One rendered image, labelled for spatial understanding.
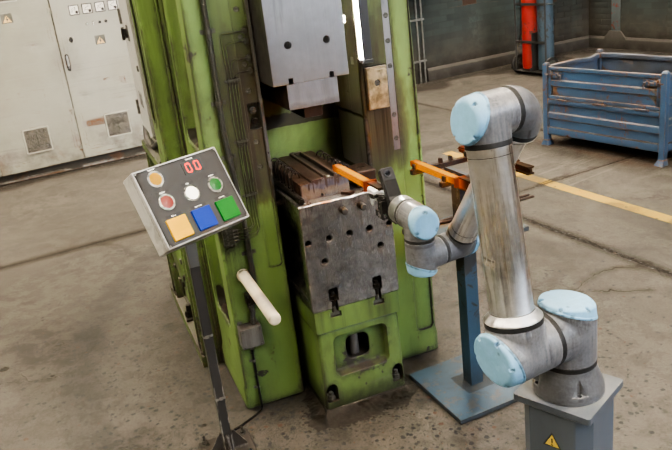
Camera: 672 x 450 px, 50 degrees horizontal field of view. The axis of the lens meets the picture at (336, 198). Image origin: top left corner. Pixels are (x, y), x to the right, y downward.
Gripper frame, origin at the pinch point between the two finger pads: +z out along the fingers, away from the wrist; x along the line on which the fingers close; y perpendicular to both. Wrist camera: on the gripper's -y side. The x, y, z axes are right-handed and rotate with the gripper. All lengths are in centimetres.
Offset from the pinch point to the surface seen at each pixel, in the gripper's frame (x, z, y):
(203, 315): -58, 31, 46
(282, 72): -13, 42, -35
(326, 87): 3.1, 42.0, -26.5
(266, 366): -33, 55, 88
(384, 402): 8, 29, 106
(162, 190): -65, 24, -6
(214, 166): -44, 35, -8
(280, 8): -11, 43, -57
